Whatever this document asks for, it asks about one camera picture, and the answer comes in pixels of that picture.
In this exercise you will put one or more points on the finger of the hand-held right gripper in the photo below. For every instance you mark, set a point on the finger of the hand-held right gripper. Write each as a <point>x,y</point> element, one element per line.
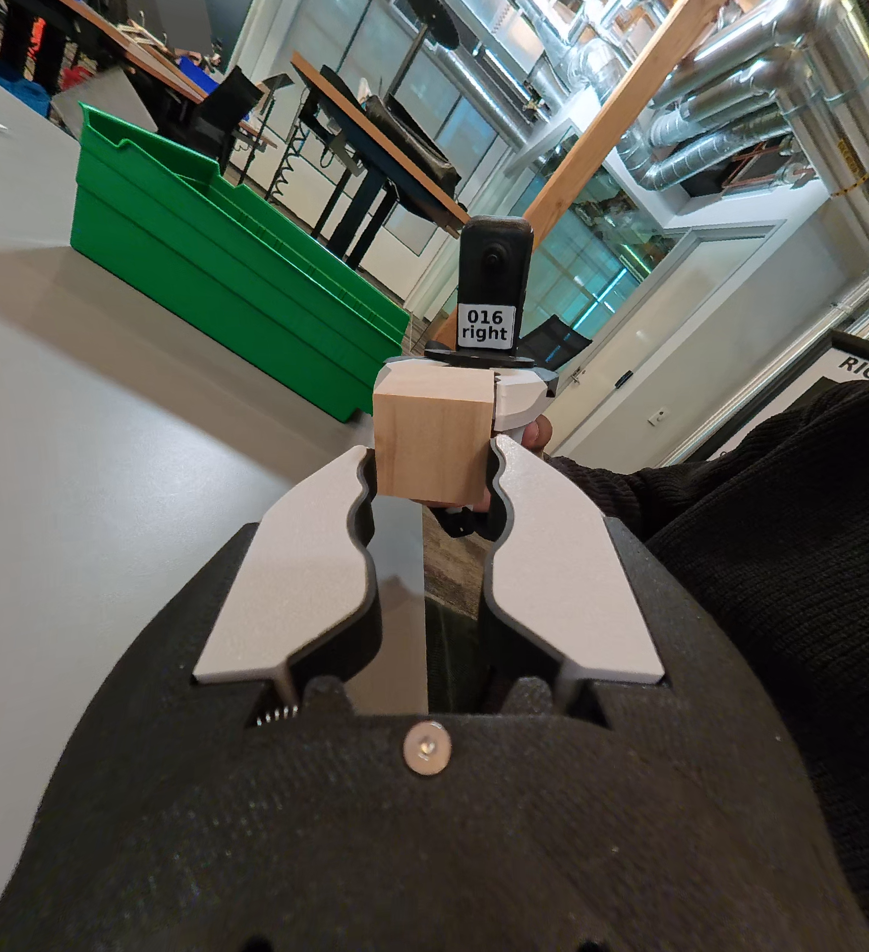
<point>520,398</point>
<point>404,368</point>

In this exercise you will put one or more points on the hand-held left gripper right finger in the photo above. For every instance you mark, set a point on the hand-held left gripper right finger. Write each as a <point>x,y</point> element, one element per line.
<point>575,587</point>

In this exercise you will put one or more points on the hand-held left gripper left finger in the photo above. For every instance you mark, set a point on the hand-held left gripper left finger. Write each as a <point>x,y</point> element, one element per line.
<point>285,587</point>

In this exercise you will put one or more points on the medium wooden cube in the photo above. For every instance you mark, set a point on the medium wooden cube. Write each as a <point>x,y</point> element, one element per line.
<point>434,446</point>

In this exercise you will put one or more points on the green plastic bin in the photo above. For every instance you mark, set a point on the green plastic bin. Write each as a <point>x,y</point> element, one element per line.
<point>218,282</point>

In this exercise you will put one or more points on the person's right forearm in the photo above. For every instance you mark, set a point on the person's right forearm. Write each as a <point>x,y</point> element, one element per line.
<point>627,491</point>

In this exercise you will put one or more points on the black standing desk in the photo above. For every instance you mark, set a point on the black standing desk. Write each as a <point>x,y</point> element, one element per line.
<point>375,141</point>

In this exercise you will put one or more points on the grey desk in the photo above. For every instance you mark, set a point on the grey desk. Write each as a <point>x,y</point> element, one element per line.
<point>70,446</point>

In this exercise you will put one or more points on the wood-edged desk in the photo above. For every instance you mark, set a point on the wood-edged desk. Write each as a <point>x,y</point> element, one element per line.
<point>144,52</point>

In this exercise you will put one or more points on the person's right hand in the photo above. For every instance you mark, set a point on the person's right hand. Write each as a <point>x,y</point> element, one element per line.
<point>538,435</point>

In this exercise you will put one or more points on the black office chair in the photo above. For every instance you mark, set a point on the black office chair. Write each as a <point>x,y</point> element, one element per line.
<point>226,111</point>
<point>557,342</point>

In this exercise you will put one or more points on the white metal cabinet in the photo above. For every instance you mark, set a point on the white metal cabinet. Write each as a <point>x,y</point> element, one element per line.
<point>702,372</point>

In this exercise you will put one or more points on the wooden beam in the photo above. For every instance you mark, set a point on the wooden beam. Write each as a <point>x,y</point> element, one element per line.
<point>613,111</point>

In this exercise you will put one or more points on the black round-headed pole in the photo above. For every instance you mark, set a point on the black round-headed pole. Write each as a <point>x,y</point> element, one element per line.
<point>430,18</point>

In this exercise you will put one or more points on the cluster of silver ducts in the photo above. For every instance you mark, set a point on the cluster of silver ducts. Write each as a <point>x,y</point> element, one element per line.
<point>739,97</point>

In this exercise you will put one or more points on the black framed sign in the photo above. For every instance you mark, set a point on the black framed sign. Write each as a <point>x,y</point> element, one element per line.
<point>836,372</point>

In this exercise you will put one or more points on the blue plastic bin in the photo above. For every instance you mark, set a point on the blue plastic bin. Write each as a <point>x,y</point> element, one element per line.
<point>200,74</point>

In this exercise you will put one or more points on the grey board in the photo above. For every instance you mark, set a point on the grey board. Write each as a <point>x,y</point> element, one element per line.
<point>99,104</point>

